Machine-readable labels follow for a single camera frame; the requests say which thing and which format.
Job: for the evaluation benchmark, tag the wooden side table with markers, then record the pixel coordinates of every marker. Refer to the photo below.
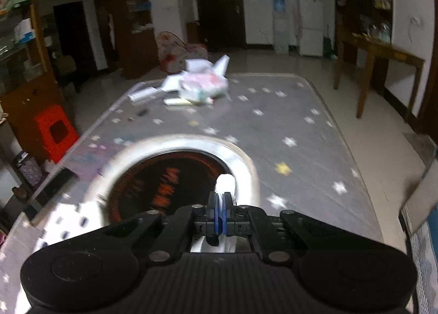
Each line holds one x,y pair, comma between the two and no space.
383,50

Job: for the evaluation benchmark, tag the grey flat board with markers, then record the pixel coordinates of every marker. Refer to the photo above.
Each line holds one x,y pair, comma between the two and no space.
422,194

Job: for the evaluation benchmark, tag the white water dispenser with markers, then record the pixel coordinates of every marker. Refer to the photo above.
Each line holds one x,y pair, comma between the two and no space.
280,23

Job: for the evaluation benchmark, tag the dark patterned bag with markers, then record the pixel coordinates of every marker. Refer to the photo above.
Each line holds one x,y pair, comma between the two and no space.
29,168

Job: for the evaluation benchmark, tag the white refrigerator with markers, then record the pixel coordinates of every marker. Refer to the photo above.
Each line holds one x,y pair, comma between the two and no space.
310,23

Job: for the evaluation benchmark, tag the pink floral play tent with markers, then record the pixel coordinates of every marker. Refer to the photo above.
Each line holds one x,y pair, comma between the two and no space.
174,52

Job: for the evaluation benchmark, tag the red plastic stool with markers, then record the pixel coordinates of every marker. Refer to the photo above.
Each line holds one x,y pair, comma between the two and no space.
54,129

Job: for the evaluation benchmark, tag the blue patterned cloth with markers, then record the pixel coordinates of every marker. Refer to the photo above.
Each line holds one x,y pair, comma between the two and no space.
426,266

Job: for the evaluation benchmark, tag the dark wooden door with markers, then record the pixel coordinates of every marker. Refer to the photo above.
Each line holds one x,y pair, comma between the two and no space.
220,6

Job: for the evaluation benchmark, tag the wooden arched shelf unit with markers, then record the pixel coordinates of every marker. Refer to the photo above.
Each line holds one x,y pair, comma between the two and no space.
24,71

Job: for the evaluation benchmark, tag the pale yellow flat box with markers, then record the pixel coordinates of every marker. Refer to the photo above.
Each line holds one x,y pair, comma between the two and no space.
177,102

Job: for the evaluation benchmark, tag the pile of white bags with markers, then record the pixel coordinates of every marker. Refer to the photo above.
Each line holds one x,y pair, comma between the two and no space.
202,83

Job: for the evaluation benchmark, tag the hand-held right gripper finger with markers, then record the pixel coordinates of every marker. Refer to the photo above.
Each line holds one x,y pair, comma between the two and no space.
224,213
217,221

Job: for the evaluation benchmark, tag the grey star-printed tablecloth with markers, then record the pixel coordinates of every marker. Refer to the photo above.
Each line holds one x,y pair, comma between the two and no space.
280,119

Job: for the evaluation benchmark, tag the white bowl with dark interior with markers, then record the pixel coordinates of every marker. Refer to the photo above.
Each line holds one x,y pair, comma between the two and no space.
137,153

